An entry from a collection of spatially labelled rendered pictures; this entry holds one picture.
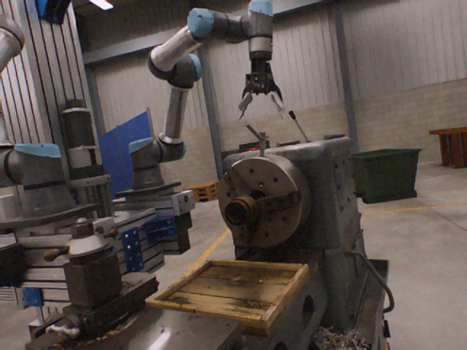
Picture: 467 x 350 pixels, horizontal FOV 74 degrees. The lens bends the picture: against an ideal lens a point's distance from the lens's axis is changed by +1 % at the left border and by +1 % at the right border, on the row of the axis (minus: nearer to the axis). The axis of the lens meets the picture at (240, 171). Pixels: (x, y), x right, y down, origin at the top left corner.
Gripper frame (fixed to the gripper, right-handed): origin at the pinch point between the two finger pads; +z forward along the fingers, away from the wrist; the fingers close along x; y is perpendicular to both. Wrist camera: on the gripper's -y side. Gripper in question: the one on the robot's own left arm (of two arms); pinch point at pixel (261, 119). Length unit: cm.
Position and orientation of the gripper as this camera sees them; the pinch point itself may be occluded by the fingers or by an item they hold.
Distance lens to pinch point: 102.4
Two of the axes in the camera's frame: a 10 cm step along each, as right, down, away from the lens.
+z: 0.0, 9.9, 1.5
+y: -2.8, 1.5, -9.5
